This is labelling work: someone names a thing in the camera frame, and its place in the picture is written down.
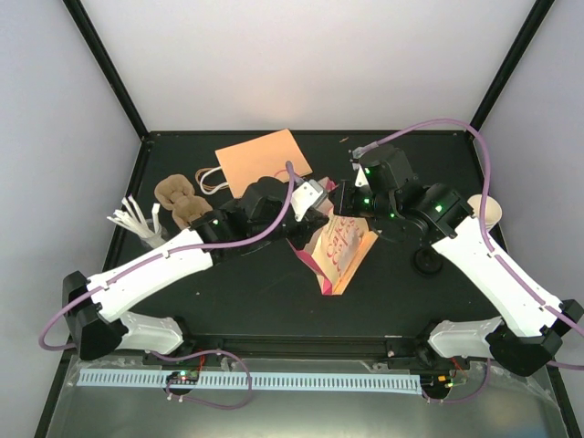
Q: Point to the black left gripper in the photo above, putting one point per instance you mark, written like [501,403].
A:
[314,220]

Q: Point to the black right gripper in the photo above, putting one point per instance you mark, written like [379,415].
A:
[343,205]

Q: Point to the cream cakes paper bag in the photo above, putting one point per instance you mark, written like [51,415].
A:
[336,251]

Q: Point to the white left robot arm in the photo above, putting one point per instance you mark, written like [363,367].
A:
[100,317]

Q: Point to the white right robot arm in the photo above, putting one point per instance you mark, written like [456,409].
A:
[528,330]

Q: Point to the plain brown paper bag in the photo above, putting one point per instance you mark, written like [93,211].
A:
[246,162]

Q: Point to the brown pulp cup carriers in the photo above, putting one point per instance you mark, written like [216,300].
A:
[177,195]

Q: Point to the stack of paper cups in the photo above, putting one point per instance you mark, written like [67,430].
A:
[493,210]

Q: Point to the white straws bundle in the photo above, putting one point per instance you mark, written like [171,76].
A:
[131,218]

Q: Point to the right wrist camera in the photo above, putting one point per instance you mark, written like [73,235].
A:
[361,180]

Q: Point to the light blue cable duct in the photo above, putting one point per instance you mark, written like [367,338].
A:
[255,381]

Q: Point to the black frame post right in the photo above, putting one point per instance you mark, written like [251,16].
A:
[535,18]

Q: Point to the black frame post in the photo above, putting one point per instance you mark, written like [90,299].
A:
[89,33]
[535,18]

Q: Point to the black frame post left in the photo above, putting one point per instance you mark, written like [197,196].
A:
[89,33]

